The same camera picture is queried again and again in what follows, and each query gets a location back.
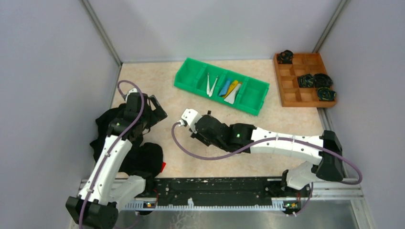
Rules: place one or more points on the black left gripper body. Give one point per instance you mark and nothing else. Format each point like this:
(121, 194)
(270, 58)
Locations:
(156, 109)

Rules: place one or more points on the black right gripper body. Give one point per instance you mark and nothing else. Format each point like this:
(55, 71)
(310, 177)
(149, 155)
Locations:
(200, 127)

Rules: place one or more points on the blue toothpaste tube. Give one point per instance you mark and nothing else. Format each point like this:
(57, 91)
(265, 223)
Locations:
(225, 87)

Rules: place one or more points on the green compartment bin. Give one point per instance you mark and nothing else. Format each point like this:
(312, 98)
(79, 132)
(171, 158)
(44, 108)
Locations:
(192, 77)

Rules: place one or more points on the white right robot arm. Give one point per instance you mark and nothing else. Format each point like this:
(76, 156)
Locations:
(320, 154)

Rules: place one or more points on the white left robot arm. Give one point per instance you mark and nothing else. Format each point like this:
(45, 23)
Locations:
(97, 204)

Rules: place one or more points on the white toothpaste tube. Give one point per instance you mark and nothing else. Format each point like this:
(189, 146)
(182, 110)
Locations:
(230, 98)

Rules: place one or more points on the yellow toothpaste tube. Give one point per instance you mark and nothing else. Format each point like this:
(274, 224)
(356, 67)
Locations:
(230, 88)

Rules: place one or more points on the brown wooden compartment tray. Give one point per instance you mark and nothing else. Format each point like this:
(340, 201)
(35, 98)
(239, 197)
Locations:
(303, 81)

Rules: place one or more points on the black cloth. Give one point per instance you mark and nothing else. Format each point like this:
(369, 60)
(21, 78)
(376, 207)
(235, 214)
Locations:
(144, 157)

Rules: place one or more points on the red tag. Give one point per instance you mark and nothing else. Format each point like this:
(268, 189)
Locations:
(162, 167)

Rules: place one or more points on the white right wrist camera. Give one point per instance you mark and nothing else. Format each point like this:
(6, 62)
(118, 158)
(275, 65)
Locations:
(189, 118)

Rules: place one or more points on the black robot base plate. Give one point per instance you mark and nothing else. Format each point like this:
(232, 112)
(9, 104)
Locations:
(221, 193)

